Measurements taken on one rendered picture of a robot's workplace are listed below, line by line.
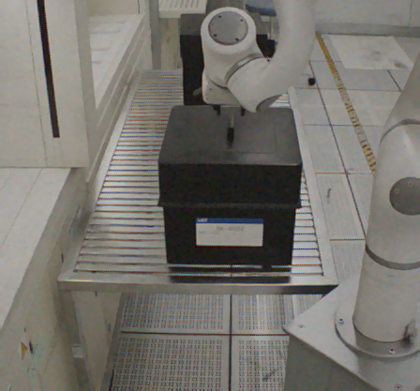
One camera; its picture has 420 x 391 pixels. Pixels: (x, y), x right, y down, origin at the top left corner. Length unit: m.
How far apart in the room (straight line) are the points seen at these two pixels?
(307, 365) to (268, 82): 0.57
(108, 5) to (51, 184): 1.54
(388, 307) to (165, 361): 1.21
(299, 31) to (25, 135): 0.83
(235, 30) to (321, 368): 0.65
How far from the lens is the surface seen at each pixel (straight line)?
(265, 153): 1.27
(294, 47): 0.93
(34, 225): 1.36
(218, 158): 1.24
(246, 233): 1.31
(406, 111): 1.05
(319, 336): 1.21
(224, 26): 0.96
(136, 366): 2.20
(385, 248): 1.07
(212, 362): 2.20
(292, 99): 2.19
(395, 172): 0.93
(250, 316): 2.37
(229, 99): 1.16
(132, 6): 2.89
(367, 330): 1.20
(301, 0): 0.93
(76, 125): 1.50
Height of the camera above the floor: 1.60
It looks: 30 degrees down
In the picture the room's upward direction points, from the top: 1 degrees counter-clockwise
